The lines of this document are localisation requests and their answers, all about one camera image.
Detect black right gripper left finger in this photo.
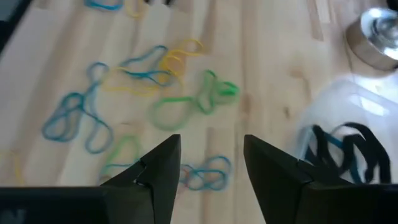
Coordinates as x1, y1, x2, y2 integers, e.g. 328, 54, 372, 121
0, 134, 182, 224

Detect clear plastic bin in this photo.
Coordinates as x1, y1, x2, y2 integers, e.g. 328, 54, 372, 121
291, 73, 398, 187

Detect yellow rubber band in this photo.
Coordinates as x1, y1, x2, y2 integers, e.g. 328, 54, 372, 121
102, 67, 162, 98
157, 38, 205, 86
123, 0, 146, 19

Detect white shade silver table lamp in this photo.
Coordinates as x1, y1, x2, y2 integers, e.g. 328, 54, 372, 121
344, 6, 398, 72

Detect red rubber band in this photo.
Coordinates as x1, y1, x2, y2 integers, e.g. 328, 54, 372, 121
180, 166, 192, 189

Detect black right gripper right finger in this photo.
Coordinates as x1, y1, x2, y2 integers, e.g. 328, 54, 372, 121
244, 134, 398, 224

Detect green rubber band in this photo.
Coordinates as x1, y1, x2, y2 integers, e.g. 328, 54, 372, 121
194, 69, 241, 115
147, 95, 201, 132
98, 134, 144, 185

